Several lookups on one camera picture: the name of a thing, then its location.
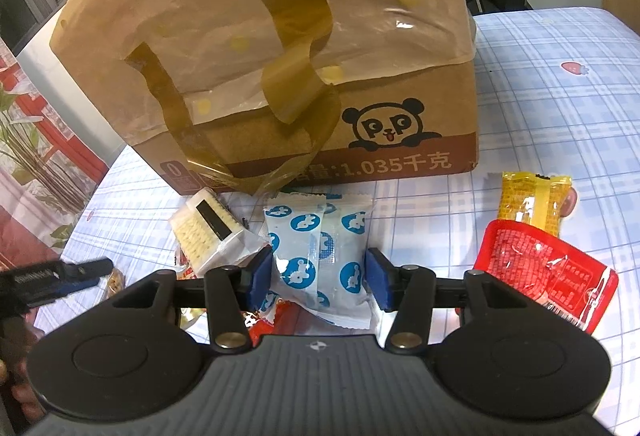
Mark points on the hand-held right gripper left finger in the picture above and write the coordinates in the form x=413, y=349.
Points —
x=261, y=278

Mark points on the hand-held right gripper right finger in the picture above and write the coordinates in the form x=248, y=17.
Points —
x=380, y=278

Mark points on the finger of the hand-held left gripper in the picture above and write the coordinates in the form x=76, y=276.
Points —
x=50, y=278

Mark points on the white blue-dotted snack packet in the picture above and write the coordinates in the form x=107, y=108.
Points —
x=350, y=266
x=295, y=241

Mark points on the brown cardboard box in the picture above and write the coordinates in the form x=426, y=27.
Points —
x=400, y=156

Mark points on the person's left hand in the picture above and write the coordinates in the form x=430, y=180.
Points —
x=25, y=401

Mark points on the red and white snack packet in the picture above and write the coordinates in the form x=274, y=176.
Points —
x=270, y=322

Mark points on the clear peanut packet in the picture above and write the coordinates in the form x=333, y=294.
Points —
x=115, y=283

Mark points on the clear cracker packet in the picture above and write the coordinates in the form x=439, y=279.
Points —
x=205, y=231

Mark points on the red printed cloth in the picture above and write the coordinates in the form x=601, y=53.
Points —
x=50, y=151

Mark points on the small yellow snack packet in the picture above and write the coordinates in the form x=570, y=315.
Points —
x=525, y=206

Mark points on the checked tablecloth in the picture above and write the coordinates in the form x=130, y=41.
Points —
x=550, y=116

